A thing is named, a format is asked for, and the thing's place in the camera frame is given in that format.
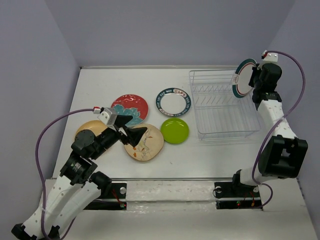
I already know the lime green plate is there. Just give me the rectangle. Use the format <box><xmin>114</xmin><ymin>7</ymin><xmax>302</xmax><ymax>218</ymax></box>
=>
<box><xmin>160</xmin><ymin>117</ymin><xmax>190</xmax><ymax>145</ymax></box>

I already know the plain yellow plate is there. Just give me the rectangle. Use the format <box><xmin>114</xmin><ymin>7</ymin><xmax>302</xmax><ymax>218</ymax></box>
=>
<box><xmin>74</xmin><ymin>120</ymin><xmax>108</xmax><ymax>139</ymax></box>

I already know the small green red rimmed plate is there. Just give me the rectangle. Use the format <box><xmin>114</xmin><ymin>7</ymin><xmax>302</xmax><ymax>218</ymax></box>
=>
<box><xmin>231</xmin><ymin>58</ymin><xmax>257</xmax><ymax>99</ymax></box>

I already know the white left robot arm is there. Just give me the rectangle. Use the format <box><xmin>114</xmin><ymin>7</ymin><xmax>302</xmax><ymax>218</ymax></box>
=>
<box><xmin>11</xmin><ymin>111</ymin><xmax>148</xmax><ymax>240</ymax></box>

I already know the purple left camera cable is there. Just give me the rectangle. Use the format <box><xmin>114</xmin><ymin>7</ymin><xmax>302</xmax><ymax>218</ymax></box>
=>
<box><xmin>34</xmin><ymin>106</ymin><xmax>101</xmax><ymax>238</ymax></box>

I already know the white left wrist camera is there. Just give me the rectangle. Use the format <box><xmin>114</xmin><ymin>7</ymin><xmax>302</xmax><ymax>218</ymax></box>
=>
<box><xmin>97</xmin><ymin>107</ymin><xmax>118</xmax><ymax>126</ymax></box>

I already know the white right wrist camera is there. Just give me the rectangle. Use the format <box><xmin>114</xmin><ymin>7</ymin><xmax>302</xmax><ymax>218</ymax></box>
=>
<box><xmin>261</xmin><ymin>50</ymin><xmax>279</xmax><ymax>64</ymax></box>

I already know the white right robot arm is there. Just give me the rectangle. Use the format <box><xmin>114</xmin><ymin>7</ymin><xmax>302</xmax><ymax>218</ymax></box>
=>
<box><xmin>230</xmin><ymin>62</ymin><xmax>308</xmax><ymax>196</ymax></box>

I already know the beige plate with bird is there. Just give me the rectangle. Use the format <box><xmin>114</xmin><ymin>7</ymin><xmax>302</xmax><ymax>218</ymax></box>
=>
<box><xmin>124</xmin><ymin>123</ymin><xmax>164</xmax><ymax>162</ymax></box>

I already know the large green rimmed lettered plate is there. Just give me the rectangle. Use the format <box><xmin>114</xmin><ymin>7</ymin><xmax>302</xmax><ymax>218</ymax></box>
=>
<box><xmin>155</xmin><ymin>87</ymin><xmax>191</xmax><ymax>117</ymax></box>

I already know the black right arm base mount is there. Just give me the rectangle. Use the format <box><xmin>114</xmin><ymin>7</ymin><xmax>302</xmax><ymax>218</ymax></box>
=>
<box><xmin>212</xmin><ymin>181</ymin><xmax>263</xmax><ymax>210</ymax></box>

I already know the red plate with teal flower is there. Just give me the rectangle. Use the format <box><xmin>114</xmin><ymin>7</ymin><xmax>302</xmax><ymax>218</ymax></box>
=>
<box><xmin>111</xmin><ymin>94</ymin><xmax>149</xmax><ymax>127</ymax></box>

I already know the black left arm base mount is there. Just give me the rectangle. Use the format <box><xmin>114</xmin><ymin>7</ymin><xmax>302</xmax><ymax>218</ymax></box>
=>
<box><xmin>84</xmin><ymin>181</ymin><xmax>127</xmax><ymax>211</ymax></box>

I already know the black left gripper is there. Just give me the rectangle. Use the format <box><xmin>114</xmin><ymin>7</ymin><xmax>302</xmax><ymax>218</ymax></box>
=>
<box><xmin>91</xmin><ymin>114</ymin><xmax>148</xmax><ymax>159</ymax></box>

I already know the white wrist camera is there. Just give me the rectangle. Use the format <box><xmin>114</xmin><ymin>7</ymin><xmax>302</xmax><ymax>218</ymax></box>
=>
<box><xmin>97</xmin><ymin>107</ymin><xmax>118</xmax><ymax>126</ymax></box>
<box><xmin>261</xmin><ymin>50</ymin><xmax>279</xmax><ymax>64</ymax></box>

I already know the white wire dish rack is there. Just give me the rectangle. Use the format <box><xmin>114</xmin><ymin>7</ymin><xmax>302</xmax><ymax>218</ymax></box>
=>
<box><xmin>189</xmin><ymin>68</ymin><xmax>262</xmax><ymax>141</ymax></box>

